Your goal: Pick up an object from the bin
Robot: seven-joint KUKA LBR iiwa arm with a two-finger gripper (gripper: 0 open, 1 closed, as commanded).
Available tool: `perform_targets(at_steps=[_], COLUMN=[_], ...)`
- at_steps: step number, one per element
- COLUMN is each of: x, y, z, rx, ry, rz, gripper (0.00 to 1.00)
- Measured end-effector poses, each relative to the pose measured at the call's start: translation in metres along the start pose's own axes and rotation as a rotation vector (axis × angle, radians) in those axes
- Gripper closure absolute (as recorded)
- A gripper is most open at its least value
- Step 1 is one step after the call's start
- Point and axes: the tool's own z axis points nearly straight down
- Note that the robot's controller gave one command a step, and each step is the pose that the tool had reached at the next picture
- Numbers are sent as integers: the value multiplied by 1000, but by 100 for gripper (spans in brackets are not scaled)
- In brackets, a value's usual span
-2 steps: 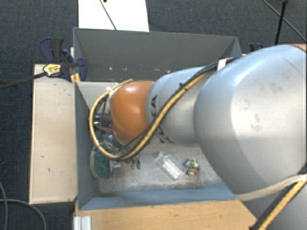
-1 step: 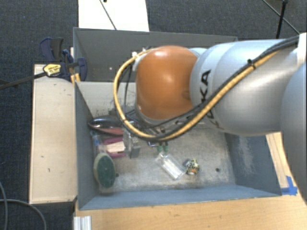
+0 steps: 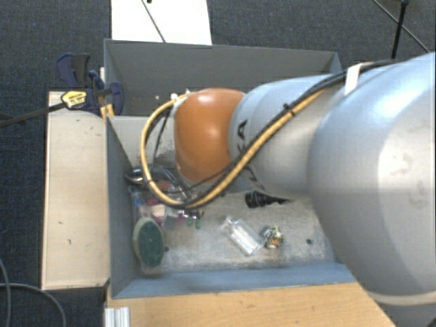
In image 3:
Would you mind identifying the clear plastic bottle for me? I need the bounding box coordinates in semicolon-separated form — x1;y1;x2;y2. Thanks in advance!
128;184;168;224

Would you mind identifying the round green scouring sponge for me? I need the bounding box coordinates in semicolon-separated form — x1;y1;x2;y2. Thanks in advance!
131;216;167;269

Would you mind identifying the grey metal bin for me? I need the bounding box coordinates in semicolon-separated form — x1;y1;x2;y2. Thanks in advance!
103;38;357;300

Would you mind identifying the pale wood board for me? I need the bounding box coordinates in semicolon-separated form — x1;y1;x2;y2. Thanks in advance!
40;91;112;291

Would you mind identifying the shiny metal ring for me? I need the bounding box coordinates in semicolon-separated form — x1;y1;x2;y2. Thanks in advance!
124;166;146;185

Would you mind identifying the black cylinder on white bracket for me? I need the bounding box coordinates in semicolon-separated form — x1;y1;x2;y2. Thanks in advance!
244;189;291;209

